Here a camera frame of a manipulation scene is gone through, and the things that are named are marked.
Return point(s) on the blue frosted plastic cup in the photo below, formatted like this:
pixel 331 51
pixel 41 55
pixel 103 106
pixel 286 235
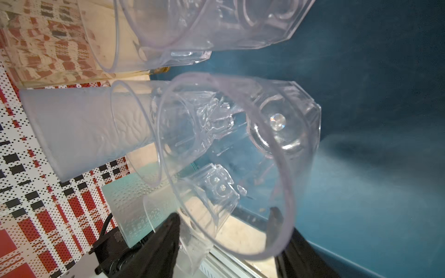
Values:
pixel 80 129

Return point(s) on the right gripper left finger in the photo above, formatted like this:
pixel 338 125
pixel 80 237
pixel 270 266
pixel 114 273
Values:
pixel 156 258

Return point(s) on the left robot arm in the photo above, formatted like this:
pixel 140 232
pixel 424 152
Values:
pixel 111 256

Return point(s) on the yellow transparent plastic cup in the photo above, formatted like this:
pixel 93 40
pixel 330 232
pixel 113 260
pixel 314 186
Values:
pixel 43 43

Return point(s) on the teal plastic tray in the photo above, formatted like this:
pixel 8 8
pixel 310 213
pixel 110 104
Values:
pixel 375 206

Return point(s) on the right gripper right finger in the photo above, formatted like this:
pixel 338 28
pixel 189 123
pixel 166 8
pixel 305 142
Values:
pixel 300 260

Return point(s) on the clear faceted cup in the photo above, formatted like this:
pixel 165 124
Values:
pixel 127 36
pixel 179 120

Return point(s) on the green textured plastic cup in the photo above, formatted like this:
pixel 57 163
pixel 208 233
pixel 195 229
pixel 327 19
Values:
pixel 139 207

